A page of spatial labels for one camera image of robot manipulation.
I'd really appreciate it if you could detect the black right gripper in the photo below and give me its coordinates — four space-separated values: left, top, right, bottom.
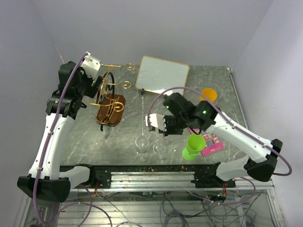
158 113 189 136

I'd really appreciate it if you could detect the small clear wine glass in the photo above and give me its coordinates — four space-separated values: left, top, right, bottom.
153 134 166 153

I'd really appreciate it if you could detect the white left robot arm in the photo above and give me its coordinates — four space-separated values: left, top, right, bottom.
17 60 102 202

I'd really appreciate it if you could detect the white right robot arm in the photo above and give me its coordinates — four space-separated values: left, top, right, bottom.
163 93 283 187

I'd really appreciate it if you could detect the clear wine glass front left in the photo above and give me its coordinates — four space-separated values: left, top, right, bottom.
135 135 150 161

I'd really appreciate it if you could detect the green plastic goblet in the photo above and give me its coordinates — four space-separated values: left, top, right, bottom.
182 134 206 161

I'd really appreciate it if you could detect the pink booklet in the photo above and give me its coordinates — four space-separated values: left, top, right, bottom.
200 131 224 157

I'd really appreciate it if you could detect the orange plastic goblet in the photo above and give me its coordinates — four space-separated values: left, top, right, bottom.
202 88 217 103

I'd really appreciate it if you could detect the gold framed whiteboard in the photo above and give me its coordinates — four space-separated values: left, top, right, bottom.
135 56 190 94

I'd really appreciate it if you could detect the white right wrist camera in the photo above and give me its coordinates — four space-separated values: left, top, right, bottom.
145 113 167 131

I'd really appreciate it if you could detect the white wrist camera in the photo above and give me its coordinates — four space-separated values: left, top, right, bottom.
145 113 167 131
80 52 101 79

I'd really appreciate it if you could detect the gold wire wine glass rack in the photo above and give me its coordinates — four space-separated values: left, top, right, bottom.
84 63 136 131

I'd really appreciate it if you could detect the aluminium rail frame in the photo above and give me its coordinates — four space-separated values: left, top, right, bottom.
38 165 286 227

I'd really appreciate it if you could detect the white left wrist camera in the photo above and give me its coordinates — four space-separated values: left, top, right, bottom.
80 52 101 79

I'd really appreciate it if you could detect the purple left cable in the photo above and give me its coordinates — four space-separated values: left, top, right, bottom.
32 53 112 227

